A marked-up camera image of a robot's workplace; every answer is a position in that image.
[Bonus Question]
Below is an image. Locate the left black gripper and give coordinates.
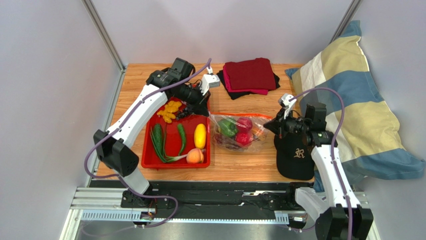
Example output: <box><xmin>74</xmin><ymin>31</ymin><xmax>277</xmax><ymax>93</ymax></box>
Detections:
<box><xmin>172</xmin><ymin>82</ymin><xmax>211</xmax><ymax>118</ymax></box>

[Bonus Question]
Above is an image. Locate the green bell pepper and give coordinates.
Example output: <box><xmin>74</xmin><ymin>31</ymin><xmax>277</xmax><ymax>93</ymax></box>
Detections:
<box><xmin>218</xmin><ymin>117</ymin><xmax>238</xmax><ymax>138</ymax></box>

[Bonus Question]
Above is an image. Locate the red strawberry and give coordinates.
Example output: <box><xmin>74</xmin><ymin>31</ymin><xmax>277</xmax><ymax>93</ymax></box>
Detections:
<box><xmin>234</xmin><ymin>132</ymin><xmax>254</xmax><ymax>147</ymax></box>

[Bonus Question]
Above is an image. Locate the clear zip top bag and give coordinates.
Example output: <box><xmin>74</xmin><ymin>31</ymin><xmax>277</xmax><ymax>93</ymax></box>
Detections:
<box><xmin>209</xmin><ymin>112</ymin><xmax>273</xmax><ymax>153</ymax></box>

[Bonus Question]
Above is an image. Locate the purple grape bunch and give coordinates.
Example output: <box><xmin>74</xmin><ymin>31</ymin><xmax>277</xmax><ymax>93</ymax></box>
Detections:
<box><xmin>213</xmin><ymin>133</ymin><xmax>241</xmax><ymax>151</ymax></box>

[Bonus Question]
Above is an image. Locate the red apple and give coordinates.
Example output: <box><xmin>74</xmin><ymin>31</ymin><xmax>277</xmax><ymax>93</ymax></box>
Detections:
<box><xmin>235</xmin><ymin>117</ymin><xmax>253</xmax><ymax>133</ymax></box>

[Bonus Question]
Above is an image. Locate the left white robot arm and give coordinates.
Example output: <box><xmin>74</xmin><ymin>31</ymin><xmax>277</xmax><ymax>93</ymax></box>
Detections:
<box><xmin>87</xmin><ymin>58</ymin><xmax>213</xmax><ymax>197</ymax></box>

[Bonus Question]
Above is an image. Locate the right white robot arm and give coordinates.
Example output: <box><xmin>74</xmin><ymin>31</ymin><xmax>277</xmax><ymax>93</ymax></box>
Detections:
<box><xmin>263</xmin><ymin>101</ymin><xmax>374</xmax><ymax>240</ymax></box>

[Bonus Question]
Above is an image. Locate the blueberry cluster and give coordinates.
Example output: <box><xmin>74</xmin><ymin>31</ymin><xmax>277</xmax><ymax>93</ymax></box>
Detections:
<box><xmin>176</xmin><ymin>106</ymin><xmax>194</xmax><ymax>121</ymax></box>

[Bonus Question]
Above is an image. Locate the yellow lemon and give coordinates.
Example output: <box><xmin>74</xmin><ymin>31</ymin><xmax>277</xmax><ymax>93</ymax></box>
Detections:
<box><xmin>194</xmin><ymin>123</ymin><xmax>207</xmax><ymax>150</ymax></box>

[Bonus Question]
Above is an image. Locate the green chili pepper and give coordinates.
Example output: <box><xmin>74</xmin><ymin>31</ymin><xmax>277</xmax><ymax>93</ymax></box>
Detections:
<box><xmin>177</xmin><ymin>123</ymin><xmax>187</xmax><ymax>156</ymax></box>

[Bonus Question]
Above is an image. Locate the yellow banana bunch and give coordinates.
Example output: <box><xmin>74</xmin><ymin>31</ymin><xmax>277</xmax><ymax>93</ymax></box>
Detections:
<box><xmin>156</xmin><ymin>100</ymin><xmax>182</xmax><ymax>124</ymax></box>

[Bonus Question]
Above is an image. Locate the pink folded cloth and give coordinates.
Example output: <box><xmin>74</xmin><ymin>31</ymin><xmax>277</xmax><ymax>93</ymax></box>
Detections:
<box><xmin>222</xmin><ymin>66</ymin><xmax>268</xmax><ymax>95</ymax></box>

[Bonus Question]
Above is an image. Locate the red plastic tray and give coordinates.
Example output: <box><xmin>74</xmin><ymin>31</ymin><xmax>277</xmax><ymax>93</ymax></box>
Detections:
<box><xmin>141</xmin><ymin>97</ymin><xmax>211</xmax><ymax>170</ymax></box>

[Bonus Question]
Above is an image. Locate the black baseball cap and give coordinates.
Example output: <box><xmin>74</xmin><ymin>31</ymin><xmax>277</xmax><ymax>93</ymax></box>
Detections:
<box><xmin>273</xmin><ymin>133</ymin><xmax>315</xmax><ymax>181</ymax></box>

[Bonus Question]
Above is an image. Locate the peach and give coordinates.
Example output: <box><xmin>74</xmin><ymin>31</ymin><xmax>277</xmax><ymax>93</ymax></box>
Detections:
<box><xmin>186</xmin><ymin>148</ymin><xmax>204</xmax><ymax>164</ymax></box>

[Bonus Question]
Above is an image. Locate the dark green cucumber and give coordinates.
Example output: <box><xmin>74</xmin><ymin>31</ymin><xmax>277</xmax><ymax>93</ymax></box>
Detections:
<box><xmin>150</xmin><ymin>123</ymin><xmax>163</xmax><ymax>159</ymax></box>

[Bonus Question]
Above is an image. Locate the dark red folded cloth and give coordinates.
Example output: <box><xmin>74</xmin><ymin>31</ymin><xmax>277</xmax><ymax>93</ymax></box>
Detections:
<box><xmin>224</xmin><ymin>57</ymin><xmax>277</xmax><ymax>91</ymax></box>

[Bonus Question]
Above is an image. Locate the green scallion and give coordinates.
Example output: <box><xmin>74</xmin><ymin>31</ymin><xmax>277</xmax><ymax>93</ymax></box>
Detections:
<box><xmin>149</xmin><ymin>127</ymin><xmax>186</xmax><ymax>164</ymax></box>

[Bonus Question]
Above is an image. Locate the striped blue yellow pillow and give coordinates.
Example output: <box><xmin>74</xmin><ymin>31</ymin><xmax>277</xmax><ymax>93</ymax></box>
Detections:
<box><xmin>285</xmin><ymin>20</ymin><xmax>426</xmax><ymax>185</ymax></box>

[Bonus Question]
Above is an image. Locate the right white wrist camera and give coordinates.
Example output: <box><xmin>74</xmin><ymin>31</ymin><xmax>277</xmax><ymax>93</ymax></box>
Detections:
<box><xmin>277</xmin><ymin>93</ymin><xmax>296</xmax><ymax>120</ymax></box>

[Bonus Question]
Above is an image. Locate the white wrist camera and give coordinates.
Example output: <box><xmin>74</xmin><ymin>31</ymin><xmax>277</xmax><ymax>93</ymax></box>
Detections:
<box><xmin>277</xmin><ymin>93</ymin><xmax>296</xmax><ymax>120</ymax></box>
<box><xmin>200</xmin><ymin>66</ymin><xmax>221</xmax><ymax>96</ymax></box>

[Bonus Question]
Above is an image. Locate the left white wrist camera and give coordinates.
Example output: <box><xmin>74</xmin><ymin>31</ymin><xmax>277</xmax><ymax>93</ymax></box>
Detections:
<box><xmin>200</xmin><ymin>66</ymin><xmax>221</xmax><ymax>96</ymax></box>

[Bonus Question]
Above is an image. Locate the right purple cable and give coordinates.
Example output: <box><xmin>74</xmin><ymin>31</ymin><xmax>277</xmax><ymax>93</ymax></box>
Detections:
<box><xmin>288</xmin><ymin>87</ymin><xmax>354</xmax><ymax>240</ymax></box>

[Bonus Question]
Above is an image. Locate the purple cable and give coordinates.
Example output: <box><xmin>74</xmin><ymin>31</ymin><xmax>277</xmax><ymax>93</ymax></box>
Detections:
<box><xmin>288</xmin><ymin>87</ymin><xmax>354</xmax><ymax>240</ymax></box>
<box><xmin>83</xmin><ymin>58</ymin><xmax>213</xmax><ymax>229</ymax></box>

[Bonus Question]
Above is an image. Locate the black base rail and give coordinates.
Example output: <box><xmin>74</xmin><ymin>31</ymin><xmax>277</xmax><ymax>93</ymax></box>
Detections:
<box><xmin>120</xmin><ymin>180</ymin><xmax>311</xmax><ymax>229</ymax></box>

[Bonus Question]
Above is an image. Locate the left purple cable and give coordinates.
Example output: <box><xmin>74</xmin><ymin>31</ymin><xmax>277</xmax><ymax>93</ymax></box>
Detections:
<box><xmin>83</xmin><ymin>58</ymin><xmax>213</xmax><ymax>229</ymax></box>

